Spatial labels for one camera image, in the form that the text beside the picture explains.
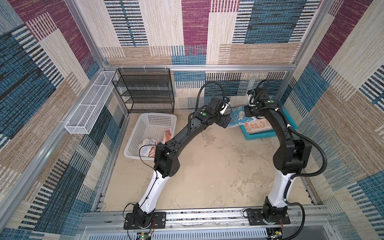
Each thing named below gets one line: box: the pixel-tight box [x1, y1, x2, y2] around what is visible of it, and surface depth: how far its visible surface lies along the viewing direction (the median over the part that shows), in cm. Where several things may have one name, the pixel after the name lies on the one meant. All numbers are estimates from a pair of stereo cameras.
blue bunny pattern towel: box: [227, 105, 255, 128], surface depth 101 cm
